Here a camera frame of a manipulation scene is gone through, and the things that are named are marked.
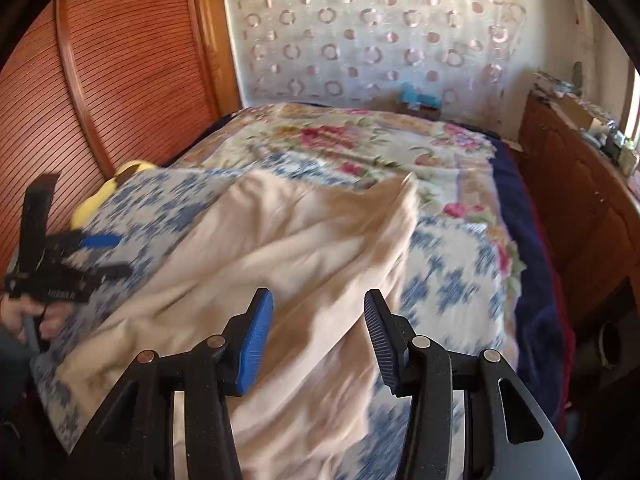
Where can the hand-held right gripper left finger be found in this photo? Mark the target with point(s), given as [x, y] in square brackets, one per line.
[255, 345]

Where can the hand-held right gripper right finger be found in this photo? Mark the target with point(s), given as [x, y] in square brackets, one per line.
[380, 345]

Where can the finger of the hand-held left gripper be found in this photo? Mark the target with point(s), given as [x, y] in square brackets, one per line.
[100, 241]
[100, 274]

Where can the beige printed t-shirt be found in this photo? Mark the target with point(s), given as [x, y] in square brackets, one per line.
[300, 240]

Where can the person's left hand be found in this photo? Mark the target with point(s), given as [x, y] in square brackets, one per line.
[15, 315]

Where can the yellow cloth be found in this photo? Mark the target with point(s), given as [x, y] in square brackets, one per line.
[87, 210]

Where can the white blue floral cloth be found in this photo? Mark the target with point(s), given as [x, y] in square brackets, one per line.
[450, 280]

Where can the navy blue blanket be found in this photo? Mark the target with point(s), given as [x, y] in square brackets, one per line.
[530, 240]

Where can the wooden louvered wardrobe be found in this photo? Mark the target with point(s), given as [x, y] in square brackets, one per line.
[125, 60]

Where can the dark red blanket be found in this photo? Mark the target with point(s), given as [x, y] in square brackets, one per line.
[567, 340]

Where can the pastel floral blanket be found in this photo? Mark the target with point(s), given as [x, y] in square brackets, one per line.
[350, 135]

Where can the dark waste bin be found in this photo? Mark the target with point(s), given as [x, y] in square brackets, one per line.
[612, 342]

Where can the wooden cabinet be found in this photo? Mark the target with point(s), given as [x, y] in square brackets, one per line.
[575, 200]

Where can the blue plastic object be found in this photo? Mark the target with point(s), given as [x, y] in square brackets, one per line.
[417, 97]

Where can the cardboard box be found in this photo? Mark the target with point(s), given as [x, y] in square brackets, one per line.
[575, 110]

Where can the pile of papers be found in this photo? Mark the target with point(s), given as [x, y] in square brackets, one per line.
[552, 85]

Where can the white circle-patterned curtain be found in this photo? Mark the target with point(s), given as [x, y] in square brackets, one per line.
[375, 25]

